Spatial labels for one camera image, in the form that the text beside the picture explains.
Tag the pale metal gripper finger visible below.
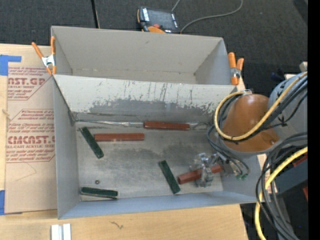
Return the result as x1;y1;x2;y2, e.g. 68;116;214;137
194;169;215;188
191;152;220;171

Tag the red-brown block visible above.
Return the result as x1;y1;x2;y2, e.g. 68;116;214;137
94;132;145;143
143;120;191;131
177;164;223;185

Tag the dark green flat block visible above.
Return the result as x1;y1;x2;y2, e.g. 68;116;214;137
81;126;105;160
80;186;119;200
158;160;181;195

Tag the grey metal bin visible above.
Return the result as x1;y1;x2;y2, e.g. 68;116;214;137
50;25;266;220

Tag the brown cardboard board red print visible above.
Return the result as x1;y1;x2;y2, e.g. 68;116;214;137
0;43;59;216

